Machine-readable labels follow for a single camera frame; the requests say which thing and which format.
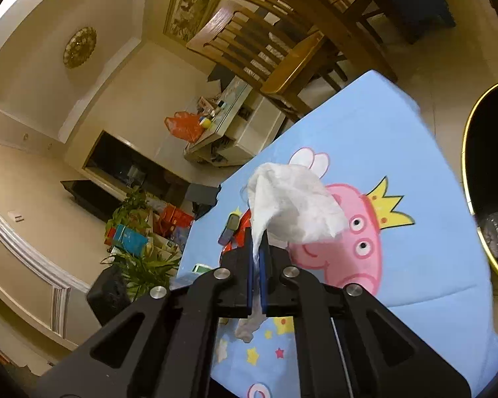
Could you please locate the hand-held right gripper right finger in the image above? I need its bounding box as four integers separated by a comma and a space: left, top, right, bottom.
259, 232, 473, 398

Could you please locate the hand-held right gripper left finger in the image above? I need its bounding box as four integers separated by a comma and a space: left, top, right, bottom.
31, 232, 256, 398

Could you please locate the white tissue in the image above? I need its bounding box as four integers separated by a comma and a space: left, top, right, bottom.
234, 163, 349, 341

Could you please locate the black bin with gold rim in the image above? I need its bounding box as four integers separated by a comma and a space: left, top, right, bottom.
460, 78, 498, 293

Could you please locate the red cardboard box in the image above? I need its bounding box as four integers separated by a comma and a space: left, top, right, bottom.
153, 205, 194, 237

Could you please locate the green potted plant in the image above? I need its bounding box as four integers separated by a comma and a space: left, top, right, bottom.
104, 249, 181, 299
104, 188, 150, 237

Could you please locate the blue cardboard box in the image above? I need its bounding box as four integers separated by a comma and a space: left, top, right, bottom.
112, 225, 148, 253

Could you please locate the white coffee table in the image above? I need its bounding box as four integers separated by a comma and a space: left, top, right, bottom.
184, 79, 287, 167

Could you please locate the black rounded box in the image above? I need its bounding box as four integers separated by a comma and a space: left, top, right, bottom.
87, 265, 129, 326

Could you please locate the blue cartoon printed tablecloth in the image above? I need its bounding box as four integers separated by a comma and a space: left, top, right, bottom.
176, 70, 498, 398

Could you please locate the orange plastic bag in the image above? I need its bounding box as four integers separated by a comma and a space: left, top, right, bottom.
164, 111, 204, 142

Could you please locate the black television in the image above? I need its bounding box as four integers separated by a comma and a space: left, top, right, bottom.
83, 130, 192, 191

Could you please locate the wooden dining table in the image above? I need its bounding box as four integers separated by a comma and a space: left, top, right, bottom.
261, 0, 399, 84

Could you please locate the gold framed scenic painting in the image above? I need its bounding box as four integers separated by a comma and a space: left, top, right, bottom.
163, 0, 238, 43

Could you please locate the round gold ceiling lamp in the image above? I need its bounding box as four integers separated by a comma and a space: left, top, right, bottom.
63, 27, 97, 69

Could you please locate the blue plastic stool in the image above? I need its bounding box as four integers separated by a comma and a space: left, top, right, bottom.
357, 0, 457, 44

